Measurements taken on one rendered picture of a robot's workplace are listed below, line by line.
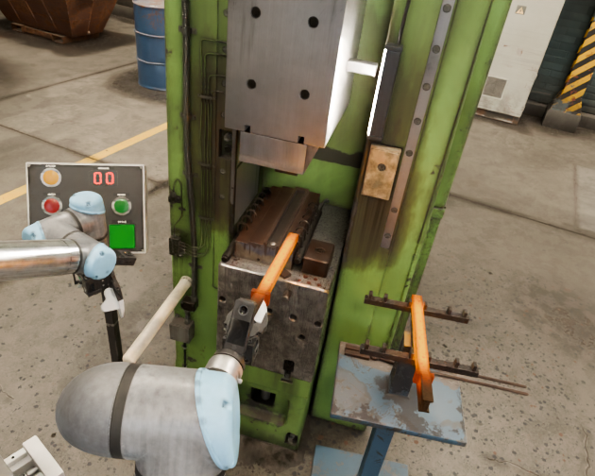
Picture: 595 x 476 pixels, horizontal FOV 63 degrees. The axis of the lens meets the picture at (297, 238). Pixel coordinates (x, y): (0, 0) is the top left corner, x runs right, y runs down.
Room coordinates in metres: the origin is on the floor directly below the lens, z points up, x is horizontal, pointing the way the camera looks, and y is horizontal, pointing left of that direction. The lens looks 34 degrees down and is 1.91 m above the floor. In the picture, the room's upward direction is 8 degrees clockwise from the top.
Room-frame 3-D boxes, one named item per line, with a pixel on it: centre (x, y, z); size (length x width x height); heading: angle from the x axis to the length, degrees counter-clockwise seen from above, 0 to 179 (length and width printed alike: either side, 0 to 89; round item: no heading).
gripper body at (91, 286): (0.97, 0.52, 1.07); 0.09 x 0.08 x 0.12; 143
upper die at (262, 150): (1.51, 0.07, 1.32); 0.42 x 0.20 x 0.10; 170
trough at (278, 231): (1.50, 0.04, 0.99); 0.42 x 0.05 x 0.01; 170
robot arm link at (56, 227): (0.88, 0.55, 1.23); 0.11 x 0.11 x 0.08; 61
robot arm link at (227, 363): (0.65, 0.11, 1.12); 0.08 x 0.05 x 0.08; 80
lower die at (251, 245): (1.51, 0.07, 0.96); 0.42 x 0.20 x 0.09; 170
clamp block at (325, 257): (1.33, -0.08, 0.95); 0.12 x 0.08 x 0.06; 170
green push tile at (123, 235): (1.22, 0.54, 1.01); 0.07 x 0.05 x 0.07; 105
